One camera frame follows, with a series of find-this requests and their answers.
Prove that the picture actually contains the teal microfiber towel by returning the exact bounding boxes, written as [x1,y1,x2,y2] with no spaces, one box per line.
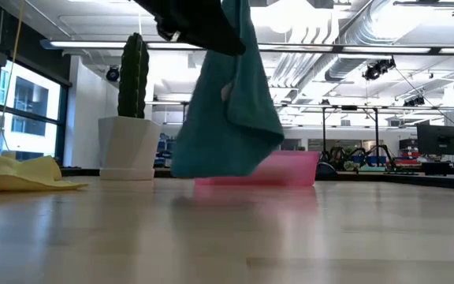
[170,0,285,179]

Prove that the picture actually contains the green cactus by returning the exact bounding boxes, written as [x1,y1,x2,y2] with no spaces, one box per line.
[117,32,150,119]

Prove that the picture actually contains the white ceiling light bar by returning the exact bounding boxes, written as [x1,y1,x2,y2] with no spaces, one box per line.
[39,39,204,50]
[257,43,454,56]

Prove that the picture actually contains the black computer monitor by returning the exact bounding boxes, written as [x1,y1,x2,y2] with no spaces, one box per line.
[415,124,454,156]

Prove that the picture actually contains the black round ceiling speaker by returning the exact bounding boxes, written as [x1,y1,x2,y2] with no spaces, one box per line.
[106,65,121,83]

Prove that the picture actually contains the black track spotlight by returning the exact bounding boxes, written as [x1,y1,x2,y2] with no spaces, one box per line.
[363,57,396,81]
[403,94,426,107]

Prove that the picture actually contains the black background robot arms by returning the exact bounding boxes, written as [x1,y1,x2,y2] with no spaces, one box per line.
[328,144,396,171]

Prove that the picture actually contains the yellow microfiber towel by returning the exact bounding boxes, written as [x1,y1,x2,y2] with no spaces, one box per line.
[0,154,89,196]

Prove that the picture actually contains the large black-framed window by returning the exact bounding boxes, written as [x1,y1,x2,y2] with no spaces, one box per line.
[0,58,70,163]

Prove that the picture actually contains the pink cloth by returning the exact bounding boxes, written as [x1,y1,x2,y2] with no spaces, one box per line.
[193,150,321,188]

